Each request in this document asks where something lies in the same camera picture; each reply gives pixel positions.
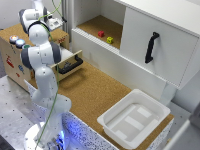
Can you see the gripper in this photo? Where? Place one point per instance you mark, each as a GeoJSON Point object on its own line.
{"type": "Point", "coordinates": [54, 22]}

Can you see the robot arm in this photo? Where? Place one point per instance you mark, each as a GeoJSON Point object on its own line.
{"type": "Point", "coordinates": [45, 83]}

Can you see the pink block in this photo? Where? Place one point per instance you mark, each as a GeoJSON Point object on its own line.
{"type": "Point", "coordinates": [101, 33]}

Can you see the yellow block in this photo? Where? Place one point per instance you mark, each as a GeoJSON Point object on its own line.
{"type": "Point", "coordinates": [110, 40]}

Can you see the green button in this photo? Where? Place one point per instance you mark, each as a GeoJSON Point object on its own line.
{"type": "Point", "coordinates": [26, 46]}

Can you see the blue button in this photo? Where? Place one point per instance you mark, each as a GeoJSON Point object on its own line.
{"type": "Point", "coordinates": [20, 42]}

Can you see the red button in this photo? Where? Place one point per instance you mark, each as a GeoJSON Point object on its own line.
{"type": "Point", "coordinates": [13, 39]}

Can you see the wooden drawer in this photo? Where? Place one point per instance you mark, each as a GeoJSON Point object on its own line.
{"type": "Point", "coordinates": [74, 68]}

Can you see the wooden drawer box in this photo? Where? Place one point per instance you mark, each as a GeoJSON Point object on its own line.
{"type": "Point", "coordinates": [13, 66]}

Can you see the white cabinet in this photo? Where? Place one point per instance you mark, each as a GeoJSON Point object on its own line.
{"type": "Point", "coordinates": [106, 63]}

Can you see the white sliding door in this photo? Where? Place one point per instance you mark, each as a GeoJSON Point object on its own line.
{"type": "Point", "coordinates": [170, 50]}

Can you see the white plastic box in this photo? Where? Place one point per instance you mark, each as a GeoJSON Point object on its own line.
{"type": "Point", "coordinates": [133, 120]}

